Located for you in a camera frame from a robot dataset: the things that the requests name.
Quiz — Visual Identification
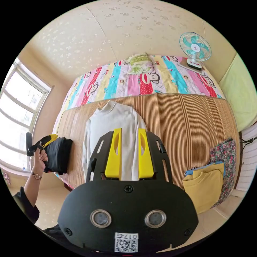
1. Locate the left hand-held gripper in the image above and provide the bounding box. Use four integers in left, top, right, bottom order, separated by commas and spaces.
27, 135, 59, 157

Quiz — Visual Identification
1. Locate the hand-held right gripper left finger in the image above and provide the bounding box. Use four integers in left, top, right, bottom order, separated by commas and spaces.
104, 128, 122, 179

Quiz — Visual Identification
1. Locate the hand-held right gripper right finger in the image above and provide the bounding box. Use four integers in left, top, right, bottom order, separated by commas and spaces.
138, 128, 155, 179

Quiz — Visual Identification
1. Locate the black garment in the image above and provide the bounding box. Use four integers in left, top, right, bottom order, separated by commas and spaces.
43, 136, 73, 175

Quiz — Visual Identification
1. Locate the person's left forearm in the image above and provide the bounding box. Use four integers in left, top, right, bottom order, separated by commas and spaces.
23, 171, 43, 207

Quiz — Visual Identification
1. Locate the white long sleeve shirt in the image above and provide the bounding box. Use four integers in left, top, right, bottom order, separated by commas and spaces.
82, 100, 148, 183

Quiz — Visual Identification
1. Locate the person's left hand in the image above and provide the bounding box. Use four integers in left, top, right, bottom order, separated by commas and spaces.
32, 148, 49, 175

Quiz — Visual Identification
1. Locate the window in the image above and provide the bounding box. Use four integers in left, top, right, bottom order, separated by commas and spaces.
0, 58, 55, 173

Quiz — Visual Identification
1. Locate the bed with woven mat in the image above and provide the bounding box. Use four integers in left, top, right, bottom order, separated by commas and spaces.
52, 52, 241, 214

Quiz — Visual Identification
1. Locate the pile of clothes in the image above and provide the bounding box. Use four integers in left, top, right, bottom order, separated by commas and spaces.
182, 137, 237, 214

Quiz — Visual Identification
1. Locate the person's body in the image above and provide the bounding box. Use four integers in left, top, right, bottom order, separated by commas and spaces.
12, 186, 69, 244

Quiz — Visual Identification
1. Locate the green floral pillow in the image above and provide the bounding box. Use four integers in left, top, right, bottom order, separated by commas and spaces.
127, 52, 154, 75

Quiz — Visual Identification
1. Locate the light green curtain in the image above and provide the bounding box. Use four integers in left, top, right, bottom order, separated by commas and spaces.
218, 52, 257, 132

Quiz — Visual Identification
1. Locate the white and teal fan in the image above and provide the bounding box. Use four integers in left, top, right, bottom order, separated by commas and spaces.
179, 32, 212, 71

